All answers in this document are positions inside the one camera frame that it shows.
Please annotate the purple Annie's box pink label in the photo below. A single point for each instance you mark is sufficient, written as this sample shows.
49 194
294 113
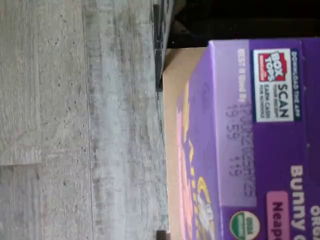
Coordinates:
250 150

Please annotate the black metal shelf frame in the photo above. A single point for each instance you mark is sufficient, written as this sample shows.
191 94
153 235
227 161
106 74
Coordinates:
158 62

